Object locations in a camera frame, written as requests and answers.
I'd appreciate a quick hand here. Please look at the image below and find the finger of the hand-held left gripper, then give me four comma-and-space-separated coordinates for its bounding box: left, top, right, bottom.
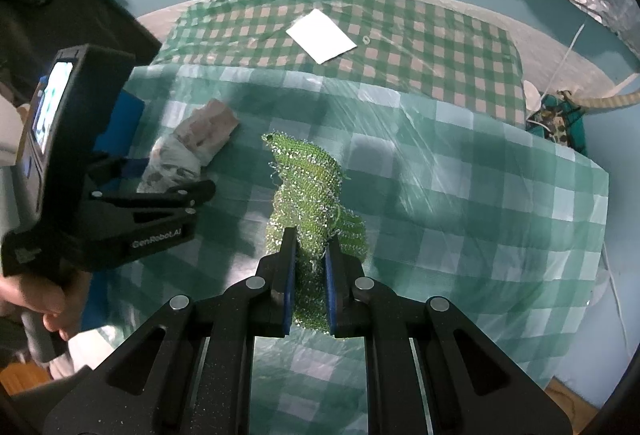
92, 153, 152, 182
89, 179, 217, 216

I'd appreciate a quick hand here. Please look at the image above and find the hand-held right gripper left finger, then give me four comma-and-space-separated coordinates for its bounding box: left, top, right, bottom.
42, 227, 297, 435

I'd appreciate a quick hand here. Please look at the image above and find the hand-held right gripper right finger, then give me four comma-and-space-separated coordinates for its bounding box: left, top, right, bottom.
324, 236, 572, 435

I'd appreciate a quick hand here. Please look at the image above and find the white pink patterned cloth roll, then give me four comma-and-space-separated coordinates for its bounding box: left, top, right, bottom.
137, 99, 240, 194

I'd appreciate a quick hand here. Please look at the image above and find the green glittery mesh scrubber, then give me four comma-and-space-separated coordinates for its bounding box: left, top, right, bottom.
262, 130, 374, 332

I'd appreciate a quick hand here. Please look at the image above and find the person's left hand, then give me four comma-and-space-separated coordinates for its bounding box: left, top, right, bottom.
0, 271, 94, 342

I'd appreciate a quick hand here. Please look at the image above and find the black furniture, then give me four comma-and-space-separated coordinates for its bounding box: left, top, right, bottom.
0, 0, 164, 106

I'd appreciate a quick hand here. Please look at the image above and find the light teal checked tablecloth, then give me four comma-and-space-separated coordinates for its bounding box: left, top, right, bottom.
100, 64, 612, 435

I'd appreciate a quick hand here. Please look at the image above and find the white paper sheet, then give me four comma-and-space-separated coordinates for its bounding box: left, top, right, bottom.
286, 10, 359, 65

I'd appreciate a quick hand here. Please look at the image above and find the dark green checked cloth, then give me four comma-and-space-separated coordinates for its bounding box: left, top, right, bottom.
150, 0, 527, 132

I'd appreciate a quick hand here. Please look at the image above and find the green patterned bag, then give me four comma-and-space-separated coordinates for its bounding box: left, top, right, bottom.
527, 91, 590, 150

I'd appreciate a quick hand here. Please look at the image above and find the white cord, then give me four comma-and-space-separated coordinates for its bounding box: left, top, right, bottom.
547, 24, 587, 92

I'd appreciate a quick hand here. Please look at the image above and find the woven beige rope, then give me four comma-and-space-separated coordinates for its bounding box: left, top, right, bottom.
575, 87, 640, 112

